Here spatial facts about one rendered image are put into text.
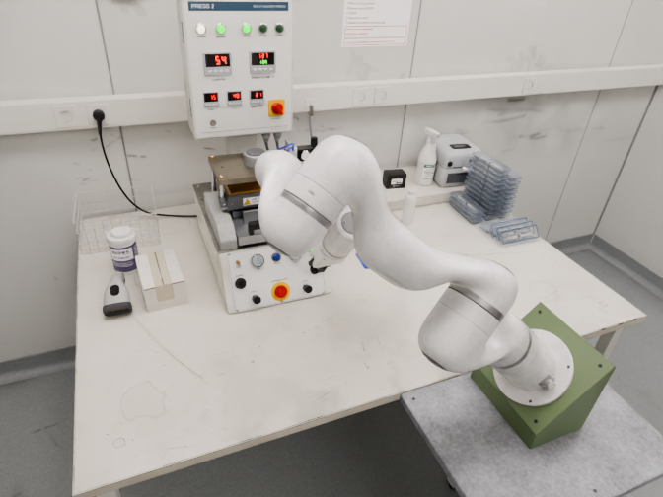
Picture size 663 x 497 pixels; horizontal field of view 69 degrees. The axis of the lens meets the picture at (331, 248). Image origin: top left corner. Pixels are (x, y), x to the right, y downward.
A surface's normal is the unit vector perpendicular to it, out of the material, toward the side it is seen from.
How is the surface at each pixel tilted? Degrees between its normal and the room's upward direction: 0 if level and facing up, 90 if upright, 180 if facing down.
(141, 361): 0
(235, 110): 90
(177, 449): 0
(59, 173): 90
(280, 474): 0
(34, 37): 90
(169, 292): 89
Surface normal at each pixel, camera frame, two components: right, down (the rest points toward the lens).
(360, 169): 0.31, 0.15
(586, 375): -0.61, -0.46
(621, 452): 0.06, -0.83
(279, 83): 0.38, 0.54
